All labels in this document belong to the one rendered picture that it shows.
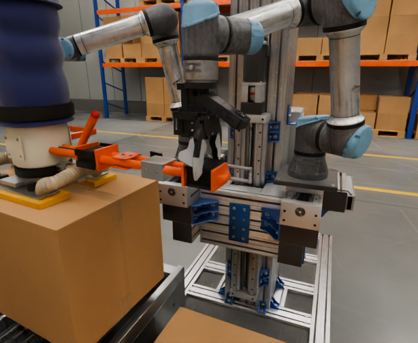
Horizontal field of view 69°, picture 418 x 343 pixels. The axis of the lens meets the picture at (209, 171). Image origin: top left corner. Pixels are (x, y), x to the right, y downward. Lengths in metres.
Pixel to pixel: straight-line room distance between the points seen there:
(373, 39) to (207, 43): 7.26
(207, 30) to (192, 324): 0.98
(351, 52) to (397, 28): 6.89
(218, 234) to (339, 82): 0.78
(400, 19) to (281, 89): 6.68
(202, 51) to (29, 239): 0.63
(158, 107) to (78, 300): 8.39
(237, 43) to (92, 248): 0.64
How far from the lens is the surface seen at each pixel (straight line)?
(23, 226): 0.92
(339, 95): 1.05
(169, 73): 1.41
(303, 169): 1.18
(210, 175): 0.67
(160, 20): 1.28
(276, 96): 1.35
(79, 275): 0.91
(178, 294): 1.43
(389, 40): 7.87
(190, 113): 0.67
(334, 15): 0.99
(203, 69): 0.65
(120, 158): 0.82
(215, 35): 0.67
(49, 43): 1.02
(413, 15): 7.97
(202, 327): 1.24
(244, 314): 1.78
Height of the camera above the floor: 1.43
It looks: 18 degrees down
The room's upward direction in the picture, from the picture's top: straight up
